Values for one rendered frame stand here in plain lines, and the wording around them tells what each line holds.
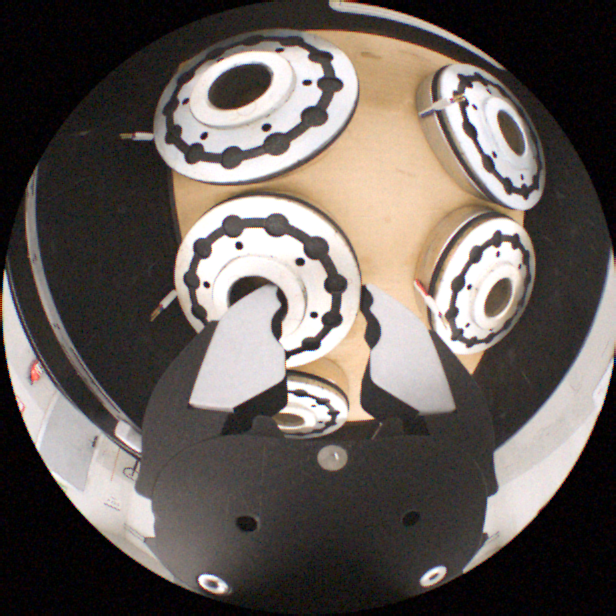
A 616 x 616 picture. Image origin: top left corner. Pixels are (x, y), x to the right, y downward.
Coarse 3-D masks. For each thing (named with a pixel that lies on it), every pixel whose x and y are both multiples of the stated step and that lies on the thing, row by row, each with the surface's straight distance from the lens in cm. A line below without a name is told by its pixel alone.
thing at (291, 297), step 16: (240, 256) 10; (256, 256) 10; (272, 256) 10; (224, 272) 10; (240, 272) 10; (256, 272) 10; (272, 272) 10; (288, 272) 10; (224, 288) 11; (288, 288) 10; (304, 288) 10; (224, 304) 11; (288, 304) 10; (304, 304) 10; (288, 320) 11
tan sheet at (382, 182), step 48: (384, 48) 17; (240, 96) 15; (384, 96) 14; (336, 144) 13; (384, 144) 13; (192, 192) 15; (240, 192) 13; (336, 192) 13; (384, 192) 13; (432, 192) 14; (384, 240) 13; (384, 288) 15
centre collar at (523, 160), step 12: (480, 108) 14; (492, 108) 14; (504, 108) 16; (492, 120) 14; (516, 120) 16; (492, 132) 13; (504, 144) 14; (528, 144) 17; (504, 156) 14; (516, 156) 15; (528, 156) 16; (516, 168) 15; (528, 168) 16
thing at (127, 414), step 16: (32, 176) 12; (32, 192) 12; (32, 208) 11; (32, 224) 11; (32, 240) 12; (608, 240) 18; (48, 256) 10; (608, 256) 17; (48, 272) 10; (608, 272) 18; (48, 288) 10; (48, 304) 11; (64, 304) 10; (64, 320) 10; (592, 320) 18; (64, 336) 11; (80, 352) 11; (576, 352) 18; (96, 368) 11; (96, 384) 12; (560, 384) 20; (112, 400) 12; (544, 400) 20; (128, 416) 13; (528, 416) 22; (512, 432) 23; (496, 448) 26
